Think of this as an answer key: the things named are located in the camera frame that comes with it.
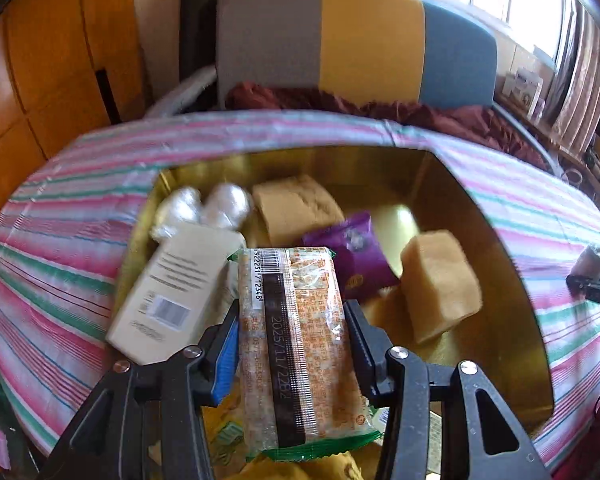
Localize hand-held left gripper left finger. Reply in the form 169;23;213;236
39;305;241;480

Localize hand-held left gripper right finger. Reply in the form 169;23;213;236
345;299;553;480

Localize beige carton box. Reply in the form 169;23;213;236
105;224;246;366

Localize purple snack packet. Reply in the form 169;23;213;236
301;211;400;302

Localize small yellow sponge block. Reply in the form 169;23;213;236
399;230;482;345

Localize yellow snack packet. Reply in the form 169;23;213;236
200;395;381;480

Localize plastic white balls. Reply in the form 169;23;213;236
150;183;255;241

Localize large yellow sponge block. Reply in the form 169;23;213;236
251;174;347;250

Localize gold tin box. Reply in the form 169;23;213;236
105;146;556;480

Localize wooden desk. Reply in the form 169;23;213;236
495;95;600;201

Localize striped cloth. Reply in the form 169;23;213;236
0;110;600;480

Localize white box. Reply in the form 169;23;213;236
500;71;543;113

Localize pink patterned curtain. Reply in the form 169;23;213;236
550;0;600;136

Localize maroon blanket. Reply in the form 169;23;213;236
225;81;551;171

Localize window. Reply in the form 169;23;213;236
420;0;576;68

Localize grey yellow blue chair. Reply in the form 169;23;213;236
147;0;556;171

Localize black rolled mat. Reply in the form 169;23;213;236
180;0;223;111

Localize wooden wardrobe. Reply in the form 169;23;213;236
0;0;148;186

